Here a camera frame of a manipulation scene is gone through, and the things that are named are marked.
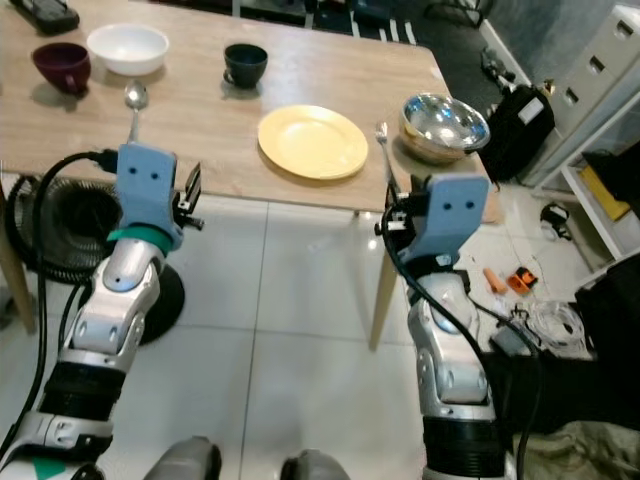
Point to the yellow plate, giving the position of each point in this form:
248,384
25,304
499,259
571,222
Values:
313,142

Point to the dark blue-grey cup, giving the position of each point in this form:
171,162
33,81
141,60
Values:
246,62

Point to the clear plastic container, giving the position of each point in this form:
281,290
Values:
550,325

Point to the white bowl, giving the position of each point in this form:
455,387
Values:
128,48

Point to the grey robot right leg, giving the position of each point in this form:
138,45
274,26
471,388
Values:
318,467

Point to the grey robot leg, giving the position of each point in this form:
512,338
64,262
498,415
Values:
190,462
318,467

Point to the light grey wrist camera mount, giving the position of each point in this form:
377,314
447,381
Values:
150,195
455,215

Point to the large black bag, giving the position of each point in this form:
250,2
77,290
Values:
590,370

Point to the small orange tool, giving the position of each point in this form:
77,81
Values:
521,280

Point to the black floor fan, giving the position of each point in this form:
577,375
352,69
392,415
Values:
60,240

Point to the yellow flat item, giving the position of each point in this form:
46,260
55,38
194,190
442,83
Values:
605,192

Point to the black box with white label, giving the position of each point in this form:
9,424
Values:
510,148

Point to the maroon cup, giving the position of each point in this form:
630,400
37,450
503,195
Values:
62,68

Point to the light wooden table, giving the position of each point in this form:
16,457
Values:
210,130

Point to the light wooden table leg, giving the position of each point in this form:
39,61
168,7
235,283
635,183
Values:
384,295
17,275

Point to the silver fork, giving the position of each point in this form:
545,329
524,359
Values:
382,140

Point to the olive green woven sack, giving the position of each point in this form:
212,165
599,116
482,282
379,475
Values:
580,455

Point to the grey robot left leg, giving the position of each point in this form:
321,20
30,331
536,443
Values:
190,462

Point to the stainless steel bowl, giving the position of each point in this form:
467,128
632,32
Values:
445,125

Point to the light grey left wrist camera mount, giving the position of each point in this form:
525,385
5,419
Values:
150,195

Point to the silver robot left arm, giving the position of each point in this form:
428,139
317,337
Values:
115,310

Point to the black handheld controller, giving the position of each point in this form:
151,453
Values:
45,14

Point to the grey drawer cabinet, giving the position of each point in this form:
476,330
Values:
600,70

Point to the light grey right wrist camera mount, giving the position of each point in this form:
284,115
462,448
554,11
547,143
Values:
455,215

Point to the black white striped rug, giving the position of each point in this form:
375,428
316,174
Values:
360,30

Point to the silver spoon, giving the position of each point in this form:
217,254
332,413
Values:
136,98

